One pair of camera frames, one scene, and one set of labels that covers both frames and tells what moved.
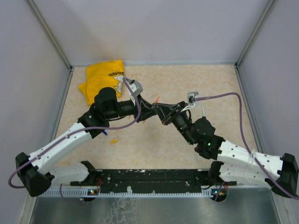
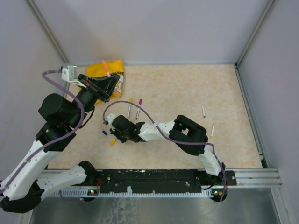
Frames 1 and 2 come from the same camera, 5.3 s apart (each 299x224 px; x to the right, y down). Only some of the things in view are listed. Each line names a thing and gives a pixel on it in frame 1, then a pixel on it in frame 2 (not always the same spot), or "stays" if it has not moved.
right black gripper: (166, 111) to (114, 131)
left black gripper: (147, 110) to (102, 88)
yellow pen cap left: (113, 141) stays
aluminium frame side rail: (250, 110) stays
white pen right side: (203, 110) stays
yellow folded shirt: (109, 74) stays
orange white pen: (156, 101) to (109, 74)
